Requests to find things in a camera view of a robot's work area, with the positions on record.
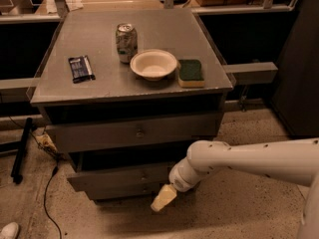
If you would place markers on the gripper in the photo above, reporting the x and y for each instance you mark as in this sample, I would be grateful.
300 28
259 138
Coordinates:
178 181

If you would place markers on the grey drawer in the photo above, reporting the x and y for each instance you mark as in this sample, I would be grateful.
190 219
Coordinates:
123 191
98 171
76 137

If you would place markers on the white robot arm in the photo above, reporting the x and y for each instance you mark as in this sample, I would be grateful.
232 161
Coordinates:
295 161

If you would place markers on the grey top drawer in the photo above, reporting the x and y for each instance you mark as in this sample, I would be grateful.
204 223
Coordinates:
76 137

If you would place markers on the grey bottom drawer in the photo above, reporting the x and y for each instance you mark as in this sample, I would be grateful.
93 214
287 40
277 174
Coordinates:
123 191

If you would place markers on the grey drawer cabinet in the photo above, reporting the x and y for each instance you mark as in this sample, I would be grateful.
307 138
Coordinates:
117 94

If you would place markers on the green yellow sponge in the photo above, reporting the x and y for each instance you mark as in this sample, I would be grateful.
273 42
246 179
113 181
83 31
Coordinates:
190 74

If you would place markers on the white paper bowl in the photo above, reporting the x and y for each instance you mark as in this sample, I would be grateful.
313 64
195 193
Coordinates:
153 64

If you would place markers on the white power strip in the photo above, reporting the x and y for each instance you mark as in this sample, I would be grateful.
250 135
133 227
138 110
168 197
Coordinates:
46 142

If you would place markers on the dark blue snack packet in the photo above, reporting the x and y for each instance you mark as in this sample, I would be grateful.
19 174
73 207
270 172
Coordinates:
81 69

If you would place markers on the black bar on floor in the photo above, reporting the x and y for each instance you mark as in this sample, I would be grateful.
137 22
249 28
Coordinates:
15 173

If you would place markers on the green silver soda can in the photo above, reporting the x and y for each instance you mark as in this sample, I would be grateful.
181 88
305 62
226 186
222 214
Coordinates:
126 42

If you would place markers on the white shoe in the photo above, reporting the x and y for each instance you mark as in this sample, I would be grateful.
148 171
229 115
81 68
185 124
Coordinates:
10 231

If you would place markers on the white cloth on counter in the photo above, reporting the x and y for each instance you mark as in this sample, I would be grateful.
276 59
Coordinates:
74 4

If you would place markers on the grey right rail beam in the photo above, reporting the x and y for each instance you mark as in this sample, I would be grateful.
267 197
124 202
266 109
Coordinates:
252 73

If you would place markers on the grey rail beam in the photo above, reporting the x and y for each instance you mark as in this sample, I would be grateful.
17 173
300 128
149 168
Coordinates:
17 90
252 73

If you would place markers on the grey left rail beam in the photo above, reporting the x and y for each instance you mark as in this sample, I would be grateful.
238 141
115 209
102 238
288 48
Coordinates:
17 90

